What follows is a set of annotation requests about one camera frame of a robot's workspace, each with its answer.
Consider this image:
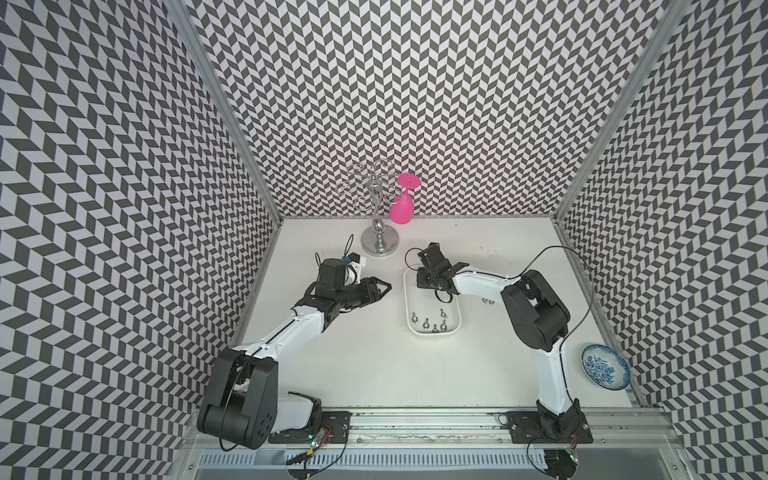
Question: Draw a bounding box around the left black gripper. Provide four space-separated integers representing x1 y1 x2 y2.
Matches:
335 275 391 309

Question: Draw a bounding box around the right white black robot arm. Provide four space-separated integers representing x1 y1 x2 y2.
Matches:
416 242 581 430

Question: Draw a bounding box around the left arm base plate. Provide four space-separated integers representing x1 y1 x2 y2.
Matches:
268 410 352 446

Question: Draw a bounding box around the pink plastic wine glass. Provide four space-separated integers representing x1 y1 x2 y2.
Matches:
389 173 421 225

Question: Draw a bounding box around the blue patterned bowl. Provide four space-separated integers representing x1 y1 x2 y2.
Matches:
582 344 631 391

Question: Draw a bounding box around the chrome glass holder stand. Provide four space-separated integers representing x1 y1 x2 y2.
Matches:
360 162 399 258

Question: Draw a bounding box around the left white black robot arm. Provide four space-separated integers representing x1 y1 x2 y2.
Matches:
196 257 392 449

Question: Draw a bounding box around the white rectangular storage tray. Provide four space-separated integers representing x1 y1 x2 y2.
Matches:
402 269 463 338

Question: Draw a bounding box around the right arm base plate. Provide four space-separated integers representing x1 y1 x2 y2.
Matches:
501 409 594 446

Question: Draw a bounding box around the aluminium front rail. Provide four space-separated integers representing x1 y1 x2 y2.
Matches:
179 406 682 451

